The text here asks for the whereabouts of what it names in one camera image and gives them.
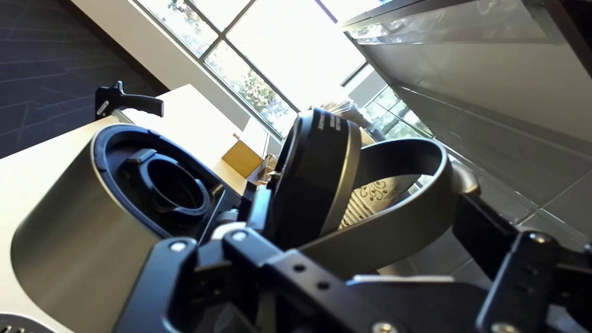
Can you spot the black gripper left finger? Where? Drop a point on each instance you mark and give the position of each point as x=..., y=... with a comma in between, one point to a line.
x=247, y=278

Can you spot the brown cardboard box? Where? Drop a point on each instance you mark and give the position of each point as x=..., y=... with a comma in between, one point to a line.
x=241, y=160

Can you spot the patterned paper cup stack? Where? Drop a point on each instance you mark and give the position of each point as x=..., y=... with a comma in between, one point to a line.
x=371, y=200

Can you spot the black silver Keurig coffee maker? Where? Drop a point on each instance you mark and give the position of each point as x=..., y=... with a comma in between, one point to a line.
x=75, y=247

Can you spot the dark upper cabinet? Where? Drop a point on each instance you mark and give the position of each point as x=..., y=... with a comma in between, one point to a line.
x=493, y=80

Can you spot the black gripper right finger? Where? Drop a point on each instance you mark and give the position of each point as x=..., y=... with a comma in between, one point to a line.
x=524, y=284

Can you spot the large window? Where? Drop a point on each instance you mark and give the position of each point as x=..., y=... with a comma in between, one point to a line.
x=297, y=43

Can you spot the black clamp stand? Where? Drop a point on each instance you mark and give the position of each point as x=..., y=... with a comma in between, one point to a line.
x=127, y=102

